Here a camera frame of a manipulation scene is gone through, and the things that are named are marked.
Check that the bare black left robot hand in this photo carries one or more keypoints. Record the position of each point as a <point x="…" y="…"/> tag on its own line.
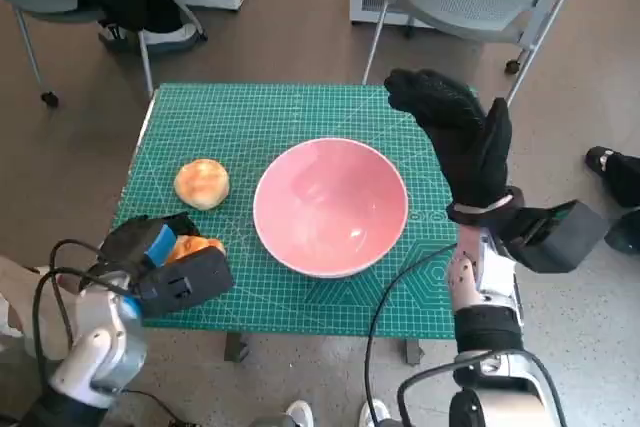
<point x="130" y="247"/>

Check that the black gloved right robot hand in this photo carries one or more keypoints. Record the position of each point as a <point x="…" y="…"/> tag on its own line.
<point x="465" y="147"/>

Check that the rectangular striped toy bread loaf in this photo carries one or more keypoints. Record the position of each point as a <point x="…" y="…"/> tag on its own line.
<point x="192" y="246"/>

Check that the round toy bread bun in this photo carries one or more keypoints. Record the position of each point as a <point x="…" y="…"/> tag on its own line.
<point x="202" y="184"/>

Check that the pink bowl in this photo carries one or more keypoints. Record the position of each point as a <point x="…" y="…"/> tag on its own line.
<point x="325" y="197"/>

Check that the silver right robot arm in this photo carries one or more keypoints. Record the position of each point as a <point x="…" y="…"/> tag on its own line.
<point x="475" y="272"/>

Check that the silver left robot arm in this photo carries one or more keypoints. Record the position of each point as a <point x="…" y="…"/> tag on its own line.
<point x="100" y="347"/>

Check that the person in beige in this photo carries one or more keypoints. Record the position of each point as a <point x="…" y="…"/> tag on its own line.
<point x="15" y="292"/>

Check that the person with black shoes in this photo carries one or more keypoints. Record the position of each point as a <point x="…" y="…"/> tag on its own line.
<point x="625" y="172"/>

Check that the green cutting mat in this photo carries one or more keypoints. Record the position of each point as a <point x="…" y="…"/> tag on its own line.
<point x="280" y="112"/>

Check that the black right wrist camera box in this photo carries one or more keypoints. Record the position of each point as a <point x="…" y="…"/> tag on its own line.
<point x="565" y="242"/>

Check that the dark table leg bracket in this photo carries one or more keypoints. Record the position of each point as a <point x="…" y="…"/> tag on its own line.
<point x="235" y="347"/>
<point x="414" y="349"/>

